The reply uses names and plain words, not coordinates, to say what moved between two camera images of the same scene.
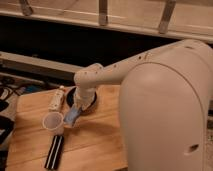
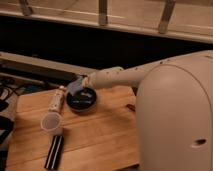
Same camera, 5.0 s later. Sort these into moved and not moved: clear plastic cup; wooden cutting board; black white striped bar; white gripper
Moved: white gripper
Not moved: wooden cutting board; black white striped bar; clear plastic cup
